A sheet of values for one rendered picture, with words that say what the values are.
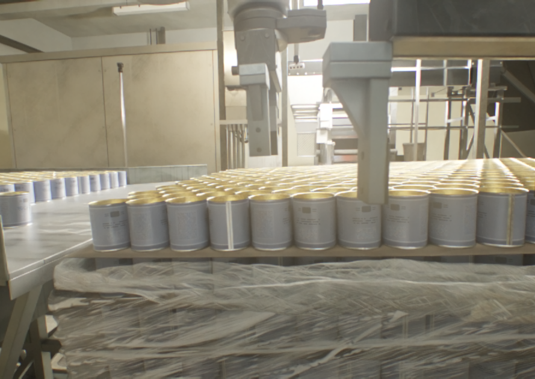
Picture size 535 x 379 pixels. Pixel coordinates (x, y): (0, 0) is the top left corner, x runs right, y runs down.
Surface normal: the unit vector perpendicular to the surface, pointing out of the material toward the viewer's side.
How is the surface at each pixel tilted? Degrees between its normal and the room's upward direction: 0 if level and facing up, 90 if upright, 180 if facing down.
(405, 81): 90
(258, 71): 90
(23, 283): 90
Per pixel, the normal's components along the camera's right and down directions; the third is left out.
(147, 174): 0.63, 0.09
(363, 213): -0.07, 0.12
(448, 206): -0.58, 0.12
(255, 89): -0.07, 0.60
